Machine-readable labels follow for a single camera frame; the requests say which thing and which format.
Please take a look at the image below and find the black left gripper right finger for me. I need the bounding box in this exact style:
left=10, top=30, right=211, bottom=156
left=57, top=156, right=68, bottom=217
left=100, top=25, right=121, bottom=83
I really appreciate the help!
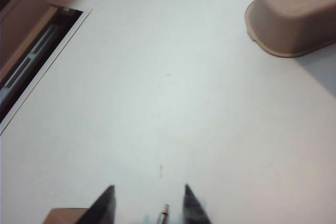
left=182, top=184, right=212, bottom=224

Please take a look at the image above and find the long brown cardboard box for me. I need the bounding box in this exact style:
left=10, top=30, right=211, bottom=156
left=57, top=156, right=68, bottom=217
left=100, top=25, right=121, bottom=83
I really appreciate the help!
left=43, top=208, right=90, bottom=224

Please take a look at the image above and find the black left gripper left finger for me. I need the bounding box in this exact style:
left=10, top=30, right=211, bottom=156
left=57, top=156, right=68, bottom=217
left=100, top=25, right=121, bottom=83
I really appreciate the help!
left=76, top=184, right=117, bottom=224

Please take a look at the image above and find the black charging cable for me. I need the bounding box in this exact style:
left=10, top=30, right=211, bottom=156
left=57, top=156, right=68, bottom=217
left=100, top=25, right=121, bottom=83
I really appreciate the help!
left=157, top=204, right=170, bottom=224

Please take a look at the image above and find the beige pulp tray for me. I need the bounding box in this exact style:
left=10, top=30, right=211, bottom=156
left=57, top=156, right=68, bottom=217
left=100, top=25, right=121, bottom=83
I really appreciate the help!
left=244, top=0, right=336, bottom=58

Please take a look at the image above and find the grey socket strip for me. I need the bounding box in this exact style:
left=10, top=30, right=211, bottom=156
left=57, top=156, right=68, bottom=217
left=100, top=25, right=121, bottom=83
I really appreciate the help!
left=0, top=23, right=60, bottom=101

